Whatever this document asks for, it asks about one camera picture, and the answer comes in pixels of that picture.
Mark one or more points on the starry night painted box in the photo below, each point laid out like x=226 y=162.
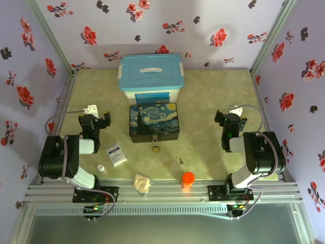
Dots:
x=153 y=120

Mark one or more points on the brass padlock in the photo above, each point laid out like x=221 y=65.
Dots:
x=156 y=148

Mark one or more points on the small dark key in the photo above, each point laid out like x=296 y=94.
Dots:
x=181 y=161

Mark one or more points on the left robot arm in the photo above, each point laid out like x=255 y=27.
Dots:
x=58 y=157

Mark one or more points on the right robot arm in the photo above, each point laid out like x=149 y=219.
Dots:
x=264 y=155

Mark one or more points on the white paper packet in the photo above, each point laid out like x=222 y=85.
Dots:
x=116 y=154

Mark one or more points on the small white bottle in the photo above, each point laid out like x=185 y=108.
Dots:
x=100 y=167

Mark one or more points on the blue lidded storage bin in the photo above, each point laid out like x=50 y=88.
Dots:
x=151 y=73

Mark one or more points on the orange capped bottle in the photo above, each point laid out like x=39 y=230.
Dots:
x=188 y=179

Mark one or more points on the green circuit board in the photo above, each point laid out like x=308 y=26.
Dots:
x=238 y=207
x=95 y=208

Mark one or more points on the grey lower shelf panel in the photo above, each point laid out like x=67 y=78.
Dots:
x=162 y=231

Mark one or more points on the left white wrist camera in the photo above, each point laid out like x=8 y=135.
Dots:
x=90 y=110

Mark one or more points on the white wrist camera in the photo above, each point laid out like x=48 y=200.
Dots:
x=234 y=111
x=90 y=110

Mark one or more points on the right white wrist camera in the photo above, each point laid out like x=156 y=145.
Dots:
x=234 y=111

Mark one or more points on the aluminium side rail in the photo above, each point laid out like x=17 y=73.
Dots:
x=262 y=101
x=65 y=96

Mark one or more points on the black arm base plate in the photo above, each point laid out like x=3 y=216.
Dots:
x=215 y=193
x=111 y=194

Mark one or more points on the aluminium corner post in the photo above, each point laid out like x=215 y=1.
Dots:
x=272 y=38
x=53 y=38

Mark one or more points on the aluminium front rail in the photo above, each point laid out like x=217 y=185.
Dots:
x=165 y=198

